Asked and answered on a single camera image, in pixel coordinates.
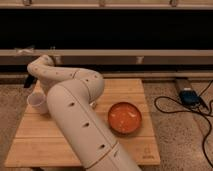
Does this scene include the black cable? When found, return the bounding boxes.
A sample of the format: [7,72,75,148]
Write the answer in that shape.
[153,79,213,168]

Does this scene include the orange ceramic bowl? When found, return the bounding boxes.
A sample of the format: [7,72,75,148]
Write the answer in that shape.
[107,102,142,134]

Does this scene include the white cup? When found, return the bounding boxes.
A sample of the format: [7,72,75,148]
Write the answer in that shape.
[27,92,48,114]

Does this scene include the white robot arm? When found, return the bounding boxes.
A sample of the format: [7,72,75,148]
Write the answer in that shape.
[27,55,141,171]

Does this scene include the long wooden shelf rail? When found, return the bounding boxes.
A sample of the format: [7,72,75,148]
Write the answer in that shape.
[0,49,213,65]

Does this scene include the blue power adapter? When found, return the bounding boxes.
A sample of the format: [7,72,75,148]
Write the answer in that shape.
[179,89,199,106]

